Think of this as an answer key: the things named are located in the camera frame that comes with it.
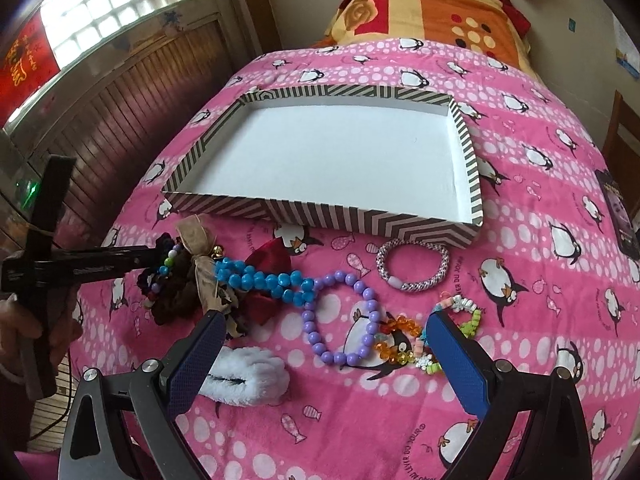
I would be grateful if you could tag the red velvet bow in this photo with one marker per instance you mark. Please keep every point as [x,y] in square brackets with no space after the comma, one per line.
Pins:
[272,258]

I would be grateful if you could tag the orange yellow patterned blanket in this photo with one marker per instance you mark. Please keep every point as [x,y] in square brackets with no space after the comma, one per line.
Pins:
[495,28]

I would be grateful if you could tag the wall calendar poster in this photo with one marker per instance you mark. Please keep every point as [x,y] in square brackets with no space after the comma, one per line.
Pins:
[627,54]

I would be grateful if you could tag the striped cardboard tray box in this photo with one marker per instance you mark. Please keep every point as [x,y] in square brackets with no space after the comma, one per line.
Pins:
[384,161]

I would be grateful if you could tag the red paper window banner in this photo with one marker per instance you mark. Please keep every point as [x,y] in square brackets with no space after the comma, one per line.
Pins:
[28,65]

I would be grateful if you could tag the brown wooden chair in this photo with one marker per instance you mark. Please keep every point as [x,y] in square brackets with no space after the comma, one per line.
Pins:
[622,160]

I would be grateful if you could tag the left hand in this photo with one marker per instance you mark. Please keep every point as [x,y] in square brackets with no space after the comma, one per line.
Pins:
[17,323]

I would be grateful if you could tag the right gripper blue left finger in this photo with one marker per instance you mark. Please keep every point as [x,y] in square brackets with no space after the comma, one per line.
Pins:
[188,361]

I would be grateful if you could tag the white fluffy scrunchie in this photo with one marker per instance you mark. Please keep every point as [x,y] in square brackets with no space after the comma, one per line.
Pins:
[247,376]

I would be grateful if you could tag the black smartphone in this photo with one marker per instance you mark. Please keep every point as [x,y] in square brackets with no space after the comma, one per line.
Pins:
[623,229]

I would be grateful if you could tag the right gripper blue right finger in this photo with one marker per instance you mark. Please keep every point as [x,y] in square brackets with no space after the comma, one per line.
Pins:
[468,368]

